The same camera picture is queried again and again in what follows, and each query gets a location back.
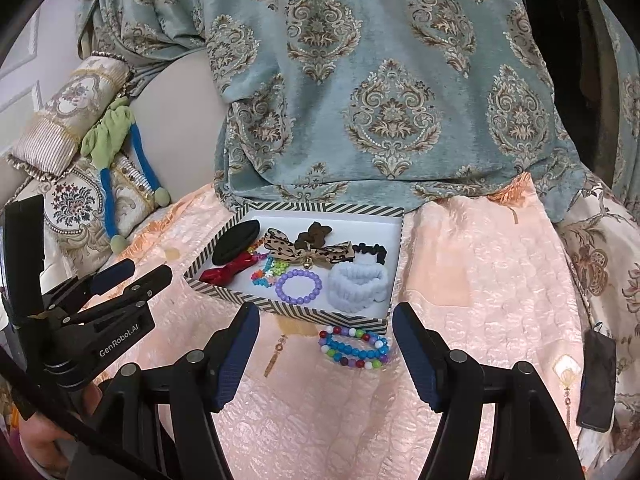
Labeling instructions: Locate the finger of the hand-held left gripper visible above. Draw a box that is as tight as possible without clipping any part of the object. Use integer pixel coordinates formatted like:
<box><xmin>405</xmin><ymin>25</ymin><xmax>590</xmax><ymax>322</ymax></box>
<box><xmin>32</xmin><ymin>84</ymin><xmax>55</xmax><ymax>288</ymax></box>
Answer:
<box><xmin>74</xmin><ymin>265</ymin><xmax>174</xmax><ymax>324</ymax></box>
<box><xmin>47</xmin><ymin>258</ymin><xmax>136</xmax><ymax>311</ymax></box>

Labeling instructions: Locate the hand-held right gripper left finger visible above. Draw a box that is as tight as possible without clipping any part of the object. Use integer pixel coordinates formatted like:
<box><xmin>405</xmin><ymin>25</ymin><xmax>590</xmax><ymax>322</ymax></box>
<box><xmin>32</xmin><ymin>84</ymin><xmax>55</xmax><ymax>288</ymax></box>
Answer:
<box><xmin>92</xmin><ymin>302</ymin><xmax>261</xmax><ymax>480</ymax></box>

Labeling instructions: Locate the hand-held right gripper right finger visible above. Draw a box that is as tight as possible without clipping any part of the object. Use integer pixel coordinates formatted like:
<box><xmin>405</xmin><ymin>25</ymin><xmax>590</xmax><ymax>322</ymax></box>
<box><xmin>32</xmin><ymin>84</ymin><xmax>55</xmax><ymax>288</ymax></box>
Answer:
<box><xmin>392</xmin><ymin>302</ymin><xmax>584</xmax><ymax>480</ymax></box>

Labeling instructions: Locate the blue bead bracelet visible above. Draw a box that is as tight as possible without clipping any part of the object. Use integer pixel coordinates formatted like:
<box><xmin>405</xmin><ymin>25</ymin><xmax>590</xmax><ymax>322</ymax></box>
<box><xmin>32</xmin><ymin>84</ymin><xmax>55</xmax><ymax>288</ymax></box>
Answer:
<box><xmin>324</xmin><ymin>334</ymin><xmax>389</xmax><ymax>359</ymax></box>

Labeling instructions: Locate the multicolour bead bracelet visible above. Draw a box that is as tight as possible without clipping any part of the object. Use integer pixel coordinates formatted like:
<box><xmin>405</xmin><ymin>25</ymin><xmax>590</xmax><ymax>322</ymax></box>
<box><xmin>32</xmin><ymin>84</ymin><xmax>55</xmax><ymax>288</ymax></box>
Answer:
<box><xmin>318</xmin><ymin>325</ymin><xmax>391</xmax><ymax>370</ymax></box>

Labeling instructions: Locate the striped cardboard box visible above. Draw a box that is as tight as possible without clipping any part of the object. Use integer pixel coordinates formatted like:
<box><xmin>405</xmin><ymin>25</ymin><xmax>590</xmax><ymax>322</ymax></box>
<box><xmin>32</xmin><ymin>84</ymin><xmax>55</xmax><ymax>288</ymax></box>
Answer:
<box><xmin>182</xmin><ymin>202</ymin><xmax>405</xmax><ymax>336</ymax></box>

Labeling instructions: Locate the purple bead bracelet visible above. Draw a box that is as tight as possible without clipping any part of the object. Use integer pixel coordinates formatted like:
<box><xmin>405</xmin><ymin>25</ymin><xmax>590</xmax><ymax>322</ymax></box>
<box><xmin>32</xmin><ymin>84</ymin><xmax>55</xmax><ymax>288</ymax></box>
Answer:
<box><xmin>274</xmin><ymin>268</ymin><xmax>322</xmax><ymax>305</ymax></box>

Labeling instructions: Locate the colourful bead hair tie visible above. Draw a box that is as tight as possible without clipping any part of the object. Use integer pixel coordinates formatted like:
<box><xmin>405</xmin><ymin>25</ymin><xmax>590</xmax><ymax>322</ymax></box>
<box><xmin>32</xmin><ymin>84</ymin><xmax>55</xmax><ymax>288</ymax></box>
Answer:
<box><xmin>249</xmin><ymin>254</ymin><xmax>289</xmax><ymax>287</ymax></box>

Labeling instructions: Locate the black oval hair clip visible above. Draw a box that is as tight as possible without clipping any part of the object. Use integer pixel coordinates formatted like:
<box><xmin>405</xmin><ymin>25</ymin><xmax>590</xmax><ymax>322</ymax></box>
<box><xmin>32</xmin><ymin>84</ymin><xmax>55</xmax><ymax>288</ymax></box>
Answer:
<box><xmin>212</xmin><ymin>219</ymin><xmax>261</xmax><ymax>266</ymax></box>

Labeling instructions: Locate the black scrunchie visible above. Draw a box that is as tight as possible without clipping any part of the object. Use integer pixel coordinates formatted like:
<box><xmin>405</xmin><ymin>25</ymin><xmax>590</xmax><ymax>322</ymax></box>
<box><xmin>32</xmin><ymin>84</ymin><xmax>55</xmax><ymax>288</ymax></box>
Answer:
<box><xmin>352</xmin><ymin>242</ymin><xmax>389</xmax><ymax>266</ymax></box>

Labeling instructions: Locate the leopard print bow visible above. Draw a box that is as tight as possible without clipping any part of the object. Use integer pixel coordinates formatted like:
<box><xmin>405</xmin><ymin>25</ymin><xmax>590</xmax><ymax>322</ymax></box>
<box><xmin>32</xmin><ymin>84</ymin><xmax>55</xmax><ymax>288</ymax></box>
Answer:
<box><xmin>263</xmin><ymin>228</ymin><xmax>356</xmax><ymax>267</ymax></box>

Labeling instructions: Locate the brown scrunchie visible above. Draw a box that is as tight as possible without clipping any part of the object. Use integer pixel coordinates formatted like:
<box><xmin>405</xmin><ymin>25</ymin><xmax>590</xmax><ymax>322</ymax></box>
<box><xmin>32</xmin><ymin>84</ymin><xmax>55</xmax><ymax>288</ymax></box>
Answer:
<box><xmin>294</xmin><ymin>220</ymin><xmax>334</xmax><ymax>251</ymax></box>

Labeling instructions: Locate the person's left hand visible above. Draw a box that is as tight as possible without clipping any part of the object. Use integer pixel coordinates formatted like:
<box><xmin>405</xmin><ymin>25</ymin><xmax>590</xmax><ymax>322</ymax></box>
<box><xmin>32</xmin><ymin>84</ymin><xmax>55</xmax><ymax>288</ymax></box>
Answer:
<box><xmin>17</xmin><ymin>384</ymin><xmax>104</xmax><ymax>467</ymax></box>

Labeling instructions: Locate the red velvet bow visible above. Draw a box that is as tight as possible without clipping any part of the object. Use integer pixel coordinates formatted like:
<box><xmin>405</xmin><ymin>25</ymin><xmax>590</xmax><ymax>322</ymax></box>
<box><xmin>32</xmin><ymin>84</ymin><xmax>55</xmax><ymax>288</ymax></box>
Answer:
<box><xmin>198</xmin><ymin>252</ymin><xmax>257</xmax><ymax>285</ymax></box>

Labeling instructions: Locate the floral embroidered cushion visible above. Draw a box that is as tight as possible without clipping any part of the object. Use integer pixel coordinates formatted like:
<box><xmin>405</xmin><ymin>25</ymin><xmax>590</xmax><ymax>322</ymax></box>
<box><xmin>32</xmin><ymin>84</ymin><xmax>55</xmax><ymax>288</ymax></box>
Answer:
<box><xmin>19</xmin><ymin>157</ymin><xmax>162</xmax><ymax>277</ymax></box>

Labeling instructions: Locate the light blue fluffy scrunchie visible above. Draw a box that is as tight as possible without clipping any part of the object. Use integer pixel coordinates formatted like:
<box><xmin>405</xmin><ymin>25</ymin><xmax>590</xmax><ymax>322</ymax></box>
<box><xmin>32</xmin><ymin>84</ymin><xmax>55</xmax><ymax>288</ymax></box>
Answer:
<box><xmin>327</xmin><ymin>254</ymin><xmax>389</xmax><ymax>314</ymax></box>

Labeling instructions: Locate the pink quilted blanket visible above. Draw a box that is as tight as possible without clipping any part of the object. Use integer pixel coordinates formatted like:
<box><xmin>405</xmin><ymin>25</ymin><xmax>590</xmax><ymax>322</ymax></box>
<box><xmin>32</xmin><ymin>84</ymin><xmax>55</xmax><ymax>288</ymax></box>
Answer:
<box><xmin>94</xmin><ymin>174</ymin><xmax>602</xmax><ymax>480</ymax></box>

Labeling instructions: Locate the green and blue plush toy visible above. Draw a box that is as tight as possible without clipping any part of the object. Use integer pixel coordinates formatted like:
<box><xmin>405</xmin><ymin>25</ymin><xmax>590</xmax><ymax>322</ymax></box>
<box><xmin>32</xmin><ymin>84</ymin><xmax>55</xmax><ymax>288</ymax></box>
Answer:
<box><xmin>82</xmin><ymin>97</ymin><xmax>174</xmax><ymax>256</ymax></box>

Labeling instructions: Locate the striped bolster cushion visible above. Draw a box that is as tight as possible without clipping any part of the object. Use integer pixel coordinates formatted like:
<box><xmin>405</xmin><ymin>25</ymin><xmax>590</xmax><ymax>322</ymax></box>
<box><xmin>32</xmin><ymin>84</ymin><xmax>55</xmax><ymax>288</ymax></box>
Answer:
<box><xmin>7</xmin><ymin>52</ymin><xmax>134</xmax><ymax>182</ymax></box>

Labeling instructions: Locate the black phone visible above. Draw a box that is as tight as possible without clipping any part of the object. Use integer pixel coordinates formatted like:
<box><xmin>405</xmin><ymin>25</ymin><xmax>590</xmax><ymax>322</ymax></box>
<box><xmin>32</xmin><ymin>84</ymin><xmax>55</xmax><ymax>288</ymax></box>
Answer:
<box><xmin>577</xmin><ymin>329</ymin><xmax>617</xmax><ymax>432</ymax></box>

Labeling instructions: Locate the beige floral cloth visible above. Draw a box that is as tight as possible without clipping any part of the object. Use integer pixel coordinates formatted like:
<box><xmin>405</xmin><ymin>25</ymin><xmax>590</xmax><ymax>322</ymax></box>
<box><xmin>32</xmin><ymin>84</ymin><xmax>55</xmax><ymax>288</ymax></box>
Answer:
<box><xmin>554</xmin><ymin>169</ymin><xmax>640</xmax><ymax>463</ymax></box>

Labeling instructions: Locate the white panelled door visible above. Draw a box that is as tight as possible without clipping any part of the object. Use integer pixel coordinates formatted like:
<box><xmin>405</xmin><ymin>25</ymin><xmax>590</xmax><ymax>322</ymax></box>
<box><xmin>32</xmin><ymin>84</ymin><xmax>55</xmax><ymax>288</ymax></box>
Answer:
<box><xmin>0</xmin><ymin>4</ymin><xmax>97</xmax><ymax>162</ymax></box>

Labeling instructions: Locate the blue damask curtain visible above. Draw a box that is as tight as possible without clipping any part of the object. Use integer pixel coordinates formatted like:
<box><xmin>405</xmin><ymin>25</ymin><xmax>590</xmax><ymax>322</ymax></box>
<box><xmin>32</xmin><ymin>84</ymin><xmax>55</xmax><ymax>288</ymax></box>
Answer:
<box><xmin>75</xmin><ymin>0</ymin><xmax>640</xmax><ymax>224</ymax></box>

